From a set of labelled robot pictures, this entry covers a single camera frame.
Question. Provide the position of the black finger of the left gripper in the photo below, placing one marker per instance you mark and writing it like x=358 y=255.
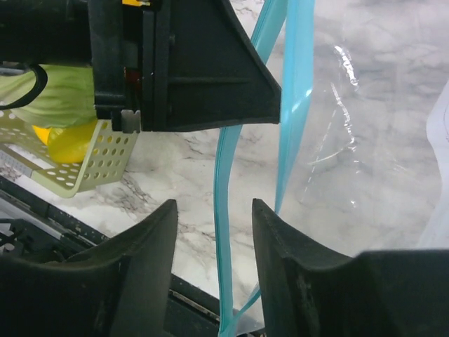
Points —
x=200 y=70

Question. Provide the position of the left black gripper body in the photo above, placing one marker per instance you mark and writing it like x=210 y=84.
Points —
x=103 y=35

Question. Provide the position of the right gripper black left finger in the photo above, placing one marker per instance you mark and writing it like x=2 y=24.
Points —
x=117 y=288

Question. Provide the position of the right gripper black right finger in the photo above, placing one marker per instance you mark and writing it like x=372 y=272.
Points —
x=308 y=289

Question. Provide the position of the green toy cabbage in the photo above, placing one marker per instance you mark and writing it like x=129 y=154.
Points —
x=67 y=100

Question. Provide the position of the clear zip top bag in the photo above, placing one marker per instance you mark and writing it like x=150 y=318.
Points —
x=362 y=158

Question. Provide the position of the green perforated plastic basket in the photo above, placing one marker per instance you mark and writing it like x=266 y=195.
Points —
x=105 y=160

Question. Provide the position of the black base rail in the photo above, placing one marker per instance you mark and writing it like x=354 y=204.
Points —
x=29 y=225

